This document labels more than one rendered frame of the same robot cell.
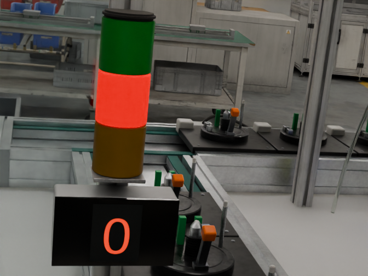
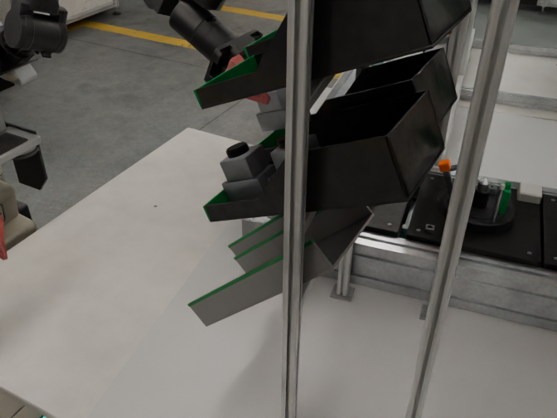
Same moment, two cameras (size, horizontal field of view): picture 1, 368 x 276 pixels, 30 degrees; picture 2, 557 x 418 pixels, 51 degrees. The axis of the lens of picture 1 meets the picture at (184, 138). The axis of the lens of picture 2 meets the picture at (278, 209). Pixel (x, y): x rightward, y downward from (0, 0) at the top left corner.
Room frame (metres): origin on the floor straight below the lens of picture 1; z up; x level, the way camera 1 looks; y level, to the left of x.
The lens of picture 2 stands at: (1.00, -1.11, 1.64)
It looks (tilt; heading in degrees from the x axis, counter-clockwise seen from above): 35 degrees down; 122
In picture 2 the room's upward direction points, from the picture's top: 1 degrees clockwise
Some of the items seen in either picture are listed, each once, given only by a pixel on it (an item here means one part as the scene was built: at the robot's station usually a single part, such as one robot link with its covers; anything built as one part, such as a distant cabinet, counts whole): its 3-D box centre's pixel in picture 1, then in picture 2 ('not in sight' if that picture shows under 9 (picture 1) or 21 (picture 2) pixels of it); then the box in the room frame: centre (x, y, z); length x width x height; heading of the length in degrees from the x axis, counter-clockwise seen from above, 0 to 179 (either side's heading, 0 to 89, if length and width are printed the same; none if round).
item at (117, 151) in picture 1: (119, 146); not in sight; (0.64, 0.06, 1.28); 0.05 x 0.05 x 0.05
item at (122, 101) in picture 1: (122, 96); not in sight; (0.64, 0.06, 1.33); 0.05 x 0.05 x 0.05
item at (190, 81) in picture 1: (187, 78); not in sight; (6.10, 0.03, 0.40); 0.61 x 0.41 x 0.22; 95
